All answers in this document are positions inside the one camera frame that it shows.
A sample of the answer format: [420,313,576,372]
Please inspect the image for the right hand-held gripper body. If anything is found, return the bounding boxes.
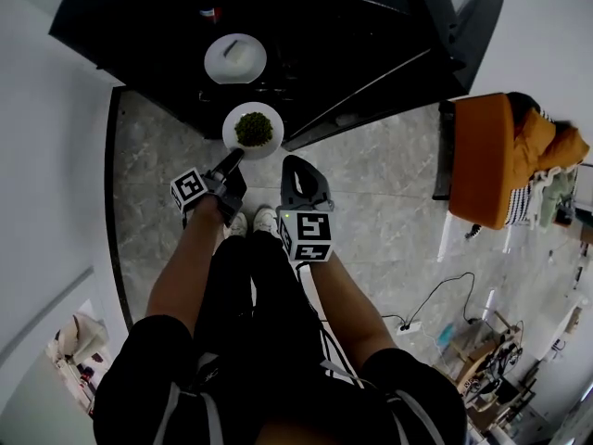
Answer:
[276,197,335,264]

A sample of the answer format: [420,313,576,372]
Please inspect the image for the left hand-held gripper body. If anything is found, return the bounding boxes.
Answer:
[170,167,249,230]

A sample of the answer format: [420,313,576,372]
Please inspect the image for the plate of green peas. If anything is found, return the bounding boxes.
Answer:
[221,101,284,160]

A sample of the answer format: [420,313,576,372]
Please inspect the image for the plate of white block food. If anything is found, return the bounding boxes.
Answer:
[204,32,269,85]

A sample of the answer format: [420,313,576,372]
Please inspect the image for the black cabinet fridge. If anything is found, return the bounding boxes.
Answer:
[48,0,507,152]

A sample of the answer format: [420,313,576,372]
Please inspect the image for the person's left forearm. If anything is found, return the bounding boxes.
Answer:
[145,195,228,337]

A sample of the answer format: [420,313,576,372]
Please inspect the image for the person's right forearm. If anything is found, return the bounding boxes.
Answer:
[296,252,399,373]

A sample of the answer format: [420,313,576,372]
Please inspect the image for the person's white right shoe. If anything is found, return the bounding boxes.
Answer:
[252,206,282,238]

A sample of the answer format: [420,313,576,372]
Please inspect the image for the person's white shoe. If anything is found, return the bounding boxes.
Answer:
[223,210,249,240]
[252,206,282,238]

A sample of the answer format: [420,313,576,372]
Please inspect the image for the person's white left shoe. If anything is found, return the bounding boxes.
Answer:
[223,210,249,240]

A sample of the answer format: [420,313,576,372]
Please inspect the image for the person's black trousers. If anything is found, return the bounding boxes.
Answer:
[194,229,325,365]

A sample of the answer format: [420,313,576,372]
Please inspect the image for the orange sofa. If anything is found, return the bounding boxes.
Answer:
[433,91,593,231]

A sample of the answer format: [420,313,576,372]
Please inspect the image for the person's black shirt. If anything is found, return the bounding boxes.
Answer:
[92,315,469,445]

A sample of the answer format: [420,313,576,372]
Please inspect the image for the teal cloth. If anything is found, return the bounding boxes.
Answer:
[435,322,458,347]

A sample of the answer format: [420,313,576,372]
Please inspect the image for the beige bag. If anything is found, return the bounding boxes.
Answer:
[57,312,110,365]

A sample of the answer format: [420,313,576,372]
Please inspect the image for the black and white striped blanket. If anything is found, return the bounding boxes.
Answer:
[504,169,538,226]

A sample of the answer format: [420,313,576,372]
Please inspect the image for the person's face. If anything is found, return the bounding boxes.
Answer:
[263,417,362,445]

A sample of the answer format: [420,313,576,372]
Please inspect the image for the wooden stool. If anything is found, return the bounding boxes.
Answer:
[451,311,520,388]

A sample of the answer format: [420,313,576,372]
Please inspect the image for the orange cushion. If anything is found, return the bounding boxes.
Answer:
[511,107,557,184]
[536,125,590,175]

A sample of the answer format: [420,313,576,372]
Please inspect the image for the black striped garment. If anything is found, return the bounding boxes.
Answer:
[507,91,557,124]

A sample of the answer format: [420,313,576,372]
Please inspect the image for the pale green cloth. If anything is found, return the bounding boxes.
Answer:
[532,164,580,229]

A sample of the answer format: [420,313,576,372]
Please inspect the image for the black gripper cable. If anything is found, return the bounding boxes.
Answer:
[296,261,367,384]

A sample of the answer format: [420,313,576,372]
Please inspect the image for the long black power cable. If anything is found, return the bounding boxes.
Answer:
[402,272,478,331]

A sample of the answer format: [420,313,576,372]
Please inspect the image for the grey right shoulder strap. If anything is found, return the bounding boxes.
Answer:
[386,389,446,445]

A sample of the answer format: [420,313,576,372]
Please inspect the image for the grey shoulder strap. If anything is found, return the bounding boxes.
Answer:
[386,389,446,445]
[152,380,223,445]

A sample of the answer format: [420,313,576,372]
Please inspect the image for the grey left shoulder strap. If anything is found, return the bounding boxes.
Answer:
[152,380,223,445]

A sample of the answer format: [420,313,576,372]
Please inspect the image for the tangle of cables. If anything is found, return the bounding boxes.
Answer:
[481,331,524,379]

